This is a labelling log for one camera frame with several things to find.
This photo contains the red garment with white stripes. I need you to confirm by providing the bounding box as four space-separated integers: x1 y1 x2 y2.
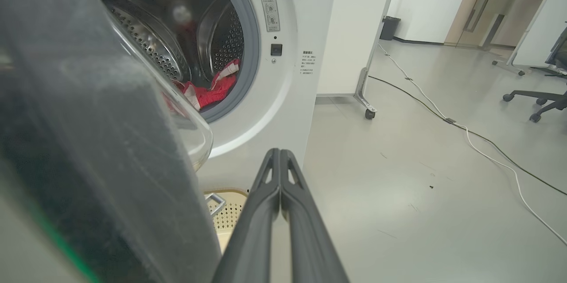
171 80 202 112

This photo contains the black office chair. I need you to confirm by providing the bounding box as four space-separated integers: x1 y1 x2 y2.
503 26 567 123

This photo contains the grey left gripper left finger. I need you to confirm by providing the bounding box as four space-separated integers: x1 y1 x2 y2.
212 148 281 283

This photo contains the black floor cable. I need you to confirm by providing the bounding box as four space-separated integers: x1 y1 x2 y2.
368 76 567 196

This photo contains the white floor cable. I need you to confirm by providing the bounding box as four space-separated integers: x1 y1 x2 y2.
377 43 567 246

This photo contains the round grey washing machine door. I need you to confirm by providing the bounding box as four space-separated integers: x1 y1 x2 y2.
0 0 222 283

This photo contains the white partition panel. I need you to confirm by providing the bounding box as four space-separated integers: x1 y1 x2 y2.
317 0 401 96
512 0 567 67

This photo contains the beige perforated laundry basket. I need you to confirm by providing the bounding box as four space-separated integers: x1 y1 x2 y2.
204 188 249 252

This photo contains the red garment with white trim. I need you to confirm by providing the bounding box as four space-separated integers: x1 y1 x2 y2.
197 58 240 109

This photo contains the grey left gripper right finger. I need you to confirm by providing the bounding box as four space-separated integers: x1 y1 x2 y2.
280 149 350 283

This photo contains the black trash bin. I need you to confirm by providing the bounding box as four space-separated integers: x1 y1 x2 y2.
380 16 401 41

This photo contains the white front-load washing machine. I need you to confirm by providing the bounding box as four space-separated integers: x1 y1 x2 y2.
84 0 341 195

